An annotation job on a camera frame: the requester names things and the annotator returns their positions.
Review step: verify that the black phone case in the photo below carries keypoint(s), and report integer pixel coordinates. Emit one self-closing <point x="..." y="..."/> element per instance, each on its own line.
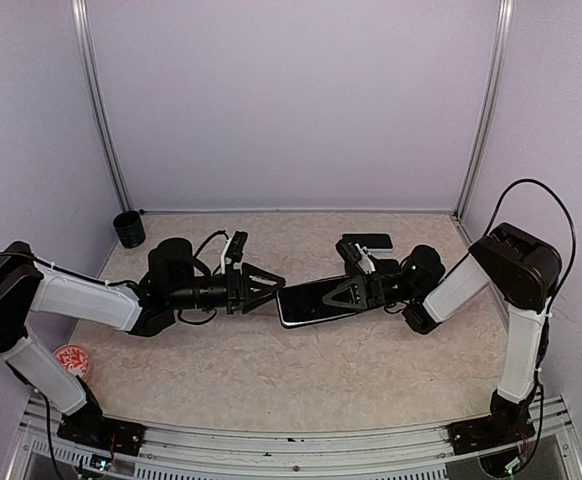
<point x="316" y="322"/>

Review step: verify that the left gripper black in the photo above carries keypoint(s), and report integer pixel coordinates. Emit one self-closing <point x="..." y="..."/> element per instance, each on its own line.
<point x="247" y="269"/>

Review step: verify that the left aluminium frame post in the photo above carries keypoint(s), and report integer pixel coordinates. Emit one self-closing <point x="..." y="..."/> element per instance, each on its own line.
<point x="85" y="43"/>

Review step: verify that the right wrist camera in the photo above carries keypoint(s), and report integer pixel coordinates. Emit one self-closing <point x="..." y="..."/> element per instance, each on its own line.
<point x="356" y="258"/>

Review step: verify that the dark green mug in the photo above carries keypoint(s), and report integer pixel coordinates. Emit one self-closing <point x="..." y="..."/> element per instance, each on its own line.
<point x="129" y="229"/>

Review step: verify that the right aluminium frame post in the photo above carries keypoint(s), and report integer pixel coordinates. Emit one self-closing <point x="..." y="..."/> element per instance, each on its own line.
<point x="496" y="66"/>

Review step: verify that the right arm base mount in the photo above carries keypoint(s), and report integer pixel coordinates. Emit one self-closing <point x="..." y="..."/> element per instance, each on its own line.
<point x="507" y="422"/>

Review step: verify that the aluminium frame post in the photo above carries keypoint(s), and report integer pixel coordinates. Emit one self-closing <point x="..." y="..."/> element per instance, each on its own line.
<point x="496" y="66"/>
<point x="85" y="43"/>

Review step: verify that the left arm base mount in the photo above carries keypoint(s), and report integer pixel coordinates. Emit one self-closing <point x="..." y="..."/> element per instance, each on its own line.
<point x="88" y="426"/>

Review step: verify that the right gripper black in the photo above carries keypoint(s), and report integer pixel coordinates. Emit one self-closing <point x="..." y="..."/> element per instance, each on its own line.
<point x="363" y="292"/>

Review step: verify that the light blue phone case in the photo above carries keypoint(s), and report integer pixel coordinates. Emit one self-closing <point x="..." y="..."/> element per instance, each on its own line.
<point x="368" y="243"/>

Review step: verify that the front aluminium rail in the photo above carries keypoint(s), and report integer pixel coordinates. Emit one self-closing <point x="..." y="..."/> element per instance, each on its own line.
<point x="172" y="452"/>

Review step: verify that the red patterned round coaster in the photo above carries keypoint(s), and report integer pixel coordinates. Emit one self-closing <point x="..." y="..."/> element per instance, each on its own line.
<point x="75" y="359"/>

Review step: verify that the black phone teal edge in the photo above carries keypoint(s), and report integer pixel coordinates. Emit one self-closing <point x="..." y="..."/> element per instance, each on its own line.
<point x="371" y="241"/>

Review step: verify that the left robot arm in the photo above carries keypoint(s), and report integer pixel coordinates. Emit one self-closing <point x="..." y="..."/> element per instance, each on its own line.
<point x="176" y="280"/>

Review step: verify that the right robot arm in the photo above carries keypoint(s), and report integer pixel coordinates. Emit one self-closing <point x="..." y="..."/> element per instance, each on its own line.
<point x="521" y="269"/>

